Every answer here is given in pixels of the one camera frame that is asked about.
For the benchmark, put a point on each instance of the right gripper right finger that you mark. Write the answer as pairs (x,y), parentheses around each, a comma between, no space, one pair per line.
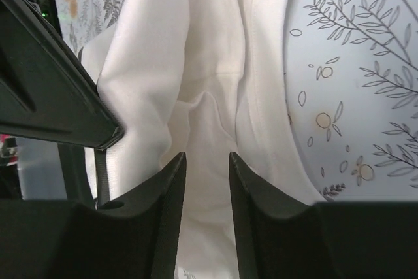
(277,236)

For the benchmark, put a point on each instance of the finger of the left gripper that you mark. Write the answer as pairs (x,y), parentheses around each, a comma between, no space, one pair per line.
(46,94)

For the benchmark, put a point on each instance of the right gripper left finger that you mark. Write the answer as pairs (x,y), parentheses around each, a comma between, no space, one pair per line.
(133,236)

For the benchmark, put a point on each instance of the white t shirt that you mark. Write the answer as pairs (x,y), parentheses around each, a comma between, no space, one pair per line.
(204,77)

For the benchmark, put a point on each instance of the floral table mat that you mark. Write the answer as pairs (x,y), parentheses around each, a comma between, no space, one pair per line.
(350,69)

